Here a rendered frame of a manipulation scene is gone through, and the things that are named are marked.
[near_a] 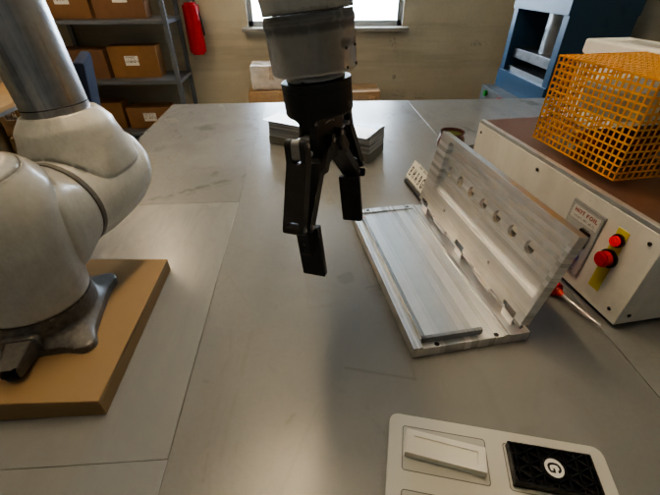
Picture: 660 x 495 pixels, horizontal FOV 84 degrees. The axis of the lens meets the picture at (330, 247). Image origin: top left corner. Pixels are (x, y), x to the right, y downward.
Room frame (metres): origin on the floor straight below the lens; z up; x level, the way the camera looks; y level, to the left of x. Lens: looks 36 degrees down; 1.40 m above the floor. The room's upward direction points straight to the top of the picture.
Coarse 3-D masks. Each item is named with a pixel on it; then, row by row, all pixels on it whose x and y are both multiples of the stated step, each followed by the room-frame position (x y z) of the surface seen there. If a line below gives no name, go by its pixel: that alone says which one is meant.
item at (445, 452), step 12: (408, 432) 0.24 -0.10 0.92; (420, 432) 0.24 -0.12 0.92; (408, 444) 0.23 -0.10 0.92; (420, 444) 0.23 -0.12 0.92; (432, 444) 0.23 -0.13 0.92; (444, 444) 0.23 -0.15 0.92; (456, 444) 0.23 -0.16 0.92; (468, 444) 0.23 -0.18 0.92; (408, 456) 0.22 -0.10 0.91; (420, 456) 0.22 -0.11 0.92; (432, 456) 0.22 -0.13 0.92; (444, 456) 0.22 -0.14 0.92; (456, 456) 0.22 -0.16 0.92; (468, 456) 0.22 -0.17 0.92; (480, 456) 0.22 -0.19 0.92; (456, 468) 0.20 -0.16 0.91; (468, 468) 0.20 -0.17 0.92; (480, 468) 0.20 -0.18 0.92
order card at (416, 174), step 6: (414, 162) 1.03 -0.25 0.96; (414, 168) 1.01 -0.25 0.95; (420, 168) 0.98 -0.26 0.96; (408, 174) 1.02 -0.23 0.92; (414, 174) 0.99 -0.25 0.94; (420, 174) 0.97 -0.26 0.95; (426, 174) 0.94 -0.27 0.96; (414, 180) 0.98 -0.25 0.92; (420, 180) 0.95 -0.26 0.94; (414, 186) 0.96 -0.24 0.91; (420, 186) 0.94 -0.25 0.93
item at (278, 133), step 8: (272, 128) 1.33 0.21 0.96; (280, 128) 1.31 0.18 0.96; (288, 128) 1.30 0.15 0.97; (296, 128) 1.28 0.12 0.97; (384, 128) 1.26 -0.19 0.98; (272, 136) 1.33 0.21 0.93; (280, 136) 1.31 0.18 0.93; (288, 136) 1.30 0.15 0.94; (296, 136) 1.28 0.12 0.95; (376, 136) 1.20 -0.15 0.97; (280, 144) 1.31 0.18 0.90; (360, 144) 1.16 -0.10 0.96; (368, 144) 1.15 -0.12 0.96; (376, 144) 1.21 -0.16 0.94; (368, 152) 1.15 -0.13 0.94; (376, 152) 1.21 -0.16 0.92; (368, 160) 1.15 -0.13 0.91
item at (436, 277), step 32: (384, 224) 0.75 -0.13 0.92; (416, 224) 0.75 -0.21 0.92; (416, 256) 0.62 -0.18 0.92; (448, 256) 0.62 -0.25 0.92; (384, 288) 0.53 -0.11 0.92; (416, 288) 0.52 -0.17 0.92; (448, 288) 0.52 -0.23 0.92; (480, 288) 0.52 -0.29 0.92; (448, 320) 0.44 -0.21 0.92; (480, 320) 0.44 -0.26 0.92; (512, 320) 0.43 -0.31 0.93; (416, 352) 0.38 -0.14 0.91; (448, 352) 0.39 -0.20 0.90
